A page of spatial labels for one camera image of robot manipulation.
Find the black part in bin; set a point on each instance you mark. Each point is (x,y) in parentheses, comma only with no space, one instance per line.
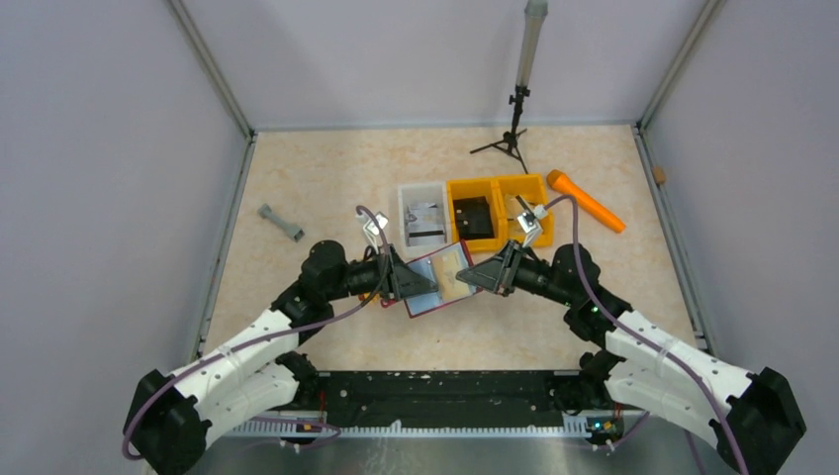
(473,219)

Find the credit card with black stripe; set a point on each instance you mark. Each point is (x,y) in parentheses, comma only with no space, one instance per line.
(419,234)

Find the yellow bin with clear bag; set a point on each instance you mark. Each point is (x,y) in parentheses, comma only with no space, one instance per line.
(531,190)

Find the red leather card holder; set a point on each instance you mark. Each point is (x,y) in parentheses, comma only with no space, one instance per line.
(441,267)

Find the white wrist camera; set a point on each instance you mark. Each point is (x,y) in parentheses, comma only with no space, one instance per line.
(530,222)
(372,228)

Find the orange toy microphone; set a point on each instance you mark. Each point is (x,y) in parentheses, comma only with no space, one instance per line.
(563,184)

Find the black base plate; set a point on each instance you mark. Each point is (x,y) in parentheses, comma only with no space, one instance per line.
(457,399)

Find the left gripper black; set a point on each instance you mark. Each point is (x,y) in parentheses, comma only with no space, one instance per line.
(402,281)

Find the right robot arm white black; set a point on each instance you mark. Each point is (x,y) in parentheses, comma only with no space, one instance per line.
(751,419)

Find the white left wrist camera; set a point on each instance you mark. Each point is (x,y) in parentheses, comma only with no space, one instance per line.
(372,228)

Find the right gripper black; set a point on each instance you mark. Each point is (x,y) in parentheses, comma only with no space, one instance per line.
(494,274)

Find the black tripod with grey pole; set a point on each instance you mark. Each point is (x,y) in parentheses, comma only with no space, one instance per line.
(535,12)

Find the small packets in clear bin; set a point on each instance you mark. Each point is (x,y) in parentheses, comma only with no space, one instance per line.
(423,215)

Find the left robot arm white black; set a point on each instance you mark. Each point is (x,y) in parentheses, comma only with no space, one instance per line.
(175,417)

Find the yellow bin with black part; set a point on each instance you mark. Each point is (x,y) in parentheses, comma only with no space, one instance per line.
(487,187)

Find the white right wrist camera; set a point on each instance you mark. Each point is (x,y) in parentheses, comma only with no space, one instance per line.
(530,222)

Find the small tan wall knob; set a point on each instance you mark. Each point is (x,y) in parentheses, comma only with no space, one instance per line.
(659,175)

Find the grey dumbbell shaped part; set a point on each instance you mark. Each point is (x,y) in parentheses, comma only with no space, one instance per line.
(292,231)

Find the clear plastic bin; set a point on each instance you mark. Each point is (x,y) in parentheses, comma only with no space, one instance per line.
(430,192)

